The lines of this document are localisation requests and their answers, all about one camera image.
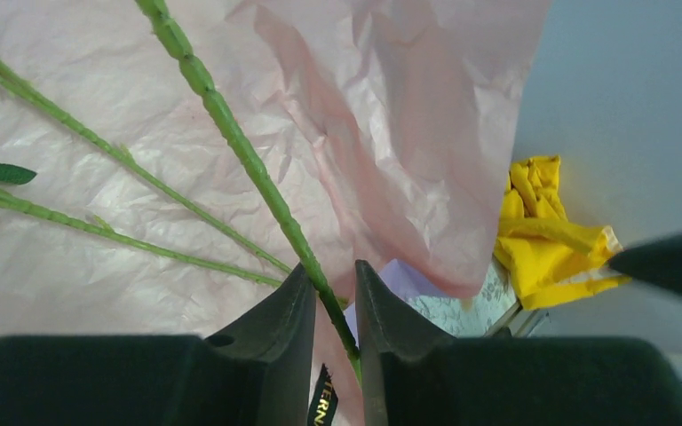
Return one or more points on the purple wrapping paper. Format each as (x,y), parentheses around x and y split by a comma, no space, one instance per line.
(400,282)

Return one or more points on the floral patterned table mat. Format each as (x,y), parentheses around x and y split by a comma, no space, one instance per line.
(492,308)

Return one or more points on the black ribbon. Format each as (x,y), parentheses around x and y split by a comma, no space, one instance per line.
(324,401)

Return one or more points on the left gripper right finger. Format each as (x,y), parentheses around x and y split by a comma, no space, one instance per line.
(401,384)

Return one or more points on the yellow cloth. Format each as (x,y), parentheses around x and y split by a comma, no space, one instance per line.
(551,260)

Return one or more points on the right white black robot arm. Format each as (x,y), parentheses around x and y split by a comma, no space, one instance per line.
(657,263)

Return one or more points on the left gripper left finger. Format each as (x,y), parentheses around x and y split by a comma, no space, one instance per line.
(265,358)

